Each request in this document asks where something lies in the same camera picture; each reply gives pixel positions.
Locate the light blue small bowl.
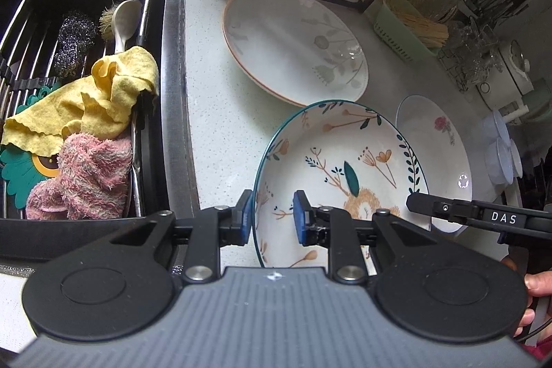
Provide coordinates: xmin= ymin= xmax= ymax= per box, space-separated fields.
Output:
xmin=485 ymin=137 xmax=514 ymax=185

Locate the floral plate teal rim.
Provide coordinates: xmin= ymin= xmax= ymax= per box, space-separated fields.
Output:
xmin=253 ymin=100 xmax=431 ymax=268

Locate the large white leaf-pattern bowl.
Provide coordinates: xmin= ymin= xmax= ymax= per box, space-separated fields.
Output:
xmin=223 ymin=0 xmax=369 ymax=107

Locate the white small bowl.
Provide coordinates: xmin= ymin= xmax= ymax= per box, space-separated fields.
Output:
xmin=510 ymin=139 xmax=523 ymax=177

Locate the person's right hand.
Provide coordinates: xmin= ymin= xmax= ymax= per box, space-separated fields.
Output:
xmin=500 ymin=256 xmax=552 ymax=337

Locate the white plate pink flower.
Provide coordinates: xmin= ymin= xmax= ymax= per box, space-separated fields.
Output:
xmin=395 ymin=93 xmax=474 ymax=235

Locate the green pitcher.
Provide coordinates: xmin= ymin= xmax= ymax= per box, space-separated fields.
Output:
xmin=521 ymin=78 xmax=551 ymax=123

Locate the pink fluffy cloth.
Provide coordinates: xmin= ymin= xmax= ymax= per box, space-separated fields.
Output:
xmin=25 ymin=133 xmax=132 ymax=220

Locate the white electric cooker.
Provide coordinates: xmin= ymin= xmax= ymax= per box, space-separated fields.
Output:
xmin=477 ymin=40 xmax=534 ymax=123

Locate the yellow dish cloth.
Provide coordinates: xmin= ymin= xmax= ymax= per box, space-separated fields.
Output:
xmin=1 ymin=46 xmax=159 ymax=157

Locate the teal owl mat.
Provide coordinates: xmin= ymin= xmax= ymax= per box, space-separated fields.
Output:
xmin=0 ymin=80 xmax=62 ymax=209

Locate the green chopstick basket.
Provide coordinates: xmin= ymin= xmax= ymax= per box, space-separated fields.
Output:
xmin=373 ymin=0 xmax=449 ymax=62

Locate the white dish brush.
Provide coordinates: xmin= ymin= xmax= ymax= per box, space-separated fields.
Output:
xmin=99 ymin=0 xmax=142 ymax=54

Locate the steel wool scrubber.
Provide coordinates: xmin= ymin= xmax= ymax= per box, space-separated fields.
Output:
xmin=52 ymin=10 xmax=96 ymax=78

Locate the black sink drain rack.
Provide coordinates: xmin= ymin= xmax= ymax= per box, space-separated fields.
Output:
xmin=0 ymin=0 xmax=171 ymax=221

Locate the wire rack with glassware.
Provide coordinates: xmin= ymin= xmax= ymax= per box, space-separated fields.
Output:
xmin=437 ymin=19 xmax=499 ymax=92

